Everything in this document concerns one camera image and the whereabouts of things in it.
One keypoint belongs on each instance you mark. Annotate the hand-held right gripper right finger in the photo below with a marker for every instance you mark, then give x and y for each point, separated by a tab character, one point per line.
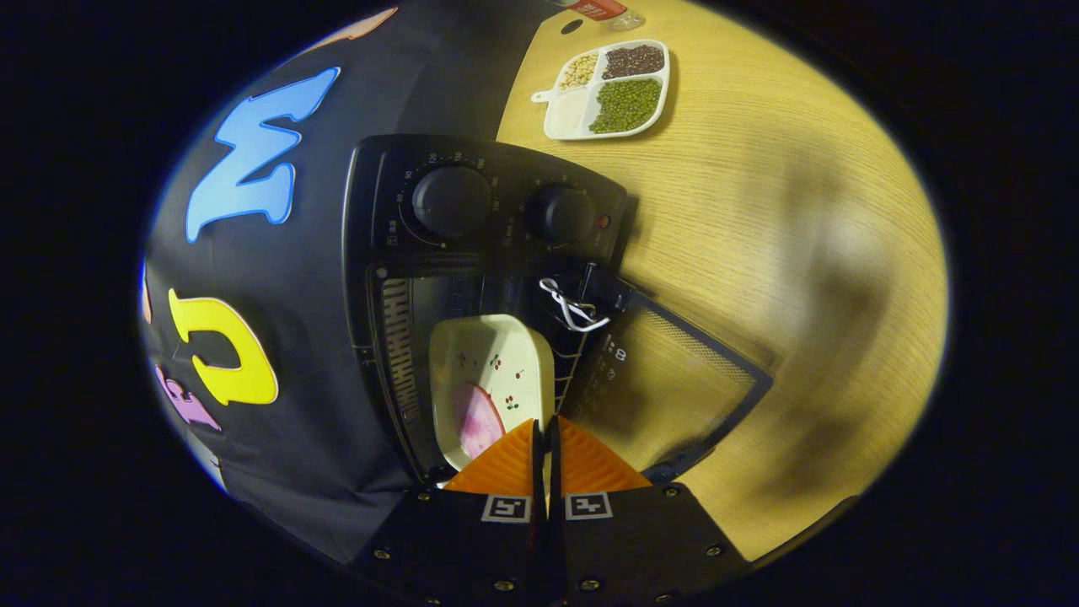
632	548

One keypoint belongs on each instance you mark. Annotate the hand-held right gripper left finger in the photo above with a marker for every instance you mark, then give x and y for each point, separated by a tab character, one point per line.
472	548

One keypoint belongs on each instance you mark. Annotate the pink round food slice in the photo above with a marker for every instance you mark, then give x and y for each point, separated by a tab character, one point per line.
478	419

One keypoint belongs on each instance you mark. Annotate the cream cherry print plate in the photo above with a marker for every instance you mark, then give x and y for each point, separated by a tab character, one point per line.
489	350

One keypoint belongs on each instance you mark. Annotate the black electric oven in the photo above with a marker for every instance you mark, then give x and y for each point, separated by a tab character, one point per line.
506	228

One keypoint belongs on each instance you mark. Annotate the white divided bean dish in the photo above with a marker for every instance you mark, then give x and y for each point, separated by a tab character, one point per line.
624	105

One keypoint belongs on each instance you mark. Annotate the black table grommet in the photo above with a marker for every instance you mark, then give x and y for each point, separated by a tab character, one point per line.
571	26

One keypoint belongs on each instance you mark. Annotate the clear red label bottle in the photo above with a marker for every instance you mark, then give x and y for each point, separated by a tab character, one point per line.
600	8

